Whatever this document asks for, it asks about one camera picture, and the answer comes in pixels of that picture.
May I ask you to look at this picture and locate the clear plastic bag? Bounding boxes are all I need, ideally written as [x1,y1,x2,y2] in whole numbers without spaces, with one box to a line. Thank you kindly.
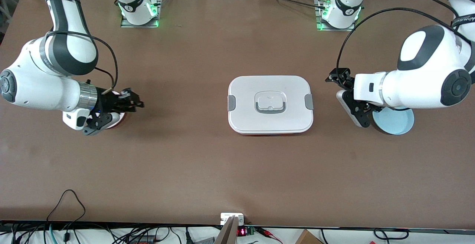
[0,0,19,33]

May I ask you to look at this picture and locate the long black right arm cable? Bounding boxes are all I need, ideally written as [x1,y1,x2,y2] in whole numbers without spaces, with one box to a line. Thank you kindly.
[45,31,118,95]

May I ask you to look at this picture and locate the grey aluminium post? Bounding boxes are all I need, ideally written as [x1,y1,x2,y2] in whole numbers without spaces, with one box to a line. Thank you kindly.
[213,216,240,244]

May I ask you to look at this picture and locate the pink round plate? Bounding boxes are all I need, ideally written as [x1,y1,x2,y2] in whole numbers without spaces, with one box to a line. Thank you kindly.
[108,90,127,130]

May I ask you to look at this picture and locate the light blue round plate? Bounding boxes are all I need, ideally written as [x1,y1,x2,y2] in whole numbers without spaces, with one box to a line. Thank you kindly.
[372,107,415,136]

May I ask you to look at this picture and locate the white mounting bracket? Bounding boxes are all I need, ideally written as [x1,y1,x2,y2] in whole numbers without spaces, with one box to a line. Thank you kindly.
[220,212,245,226]

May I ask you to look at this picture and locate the black looped cable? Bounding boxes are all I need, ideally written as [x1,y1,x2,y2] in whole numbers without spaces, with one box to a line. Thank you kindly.
[45,189,86,225]

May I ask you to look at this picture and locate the short black right arm cable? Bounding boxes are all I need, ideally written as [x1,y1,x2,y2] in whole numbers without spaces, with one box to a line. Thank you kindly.
[94,67,115,89]

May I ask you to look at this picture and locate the brown cardboard box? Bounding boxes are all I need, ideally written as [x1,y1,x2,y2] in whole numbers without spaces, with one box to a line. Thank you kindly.
[295,229,324,244]

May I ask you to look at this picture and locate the white lunch box grey latches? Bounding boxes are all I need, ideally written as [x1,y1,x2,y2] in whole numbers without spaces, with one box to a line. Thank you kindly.
[227,75,314,136]

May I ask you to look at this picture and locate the black flat-looped cable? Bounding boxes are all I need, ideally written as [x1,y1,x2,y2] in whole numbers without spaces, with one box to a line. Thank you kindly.
[373,228,409,241]

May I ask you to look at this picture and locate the red black clip leads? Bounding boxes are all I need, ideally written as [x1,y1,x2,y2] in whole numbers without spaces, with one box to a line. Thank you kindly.
[256,227,283,243]

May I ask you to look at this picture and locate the black left gripper cable loop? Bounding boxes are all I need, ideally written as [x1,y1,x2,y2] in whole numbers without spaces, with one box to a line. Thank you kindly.
[337,8,475,72]

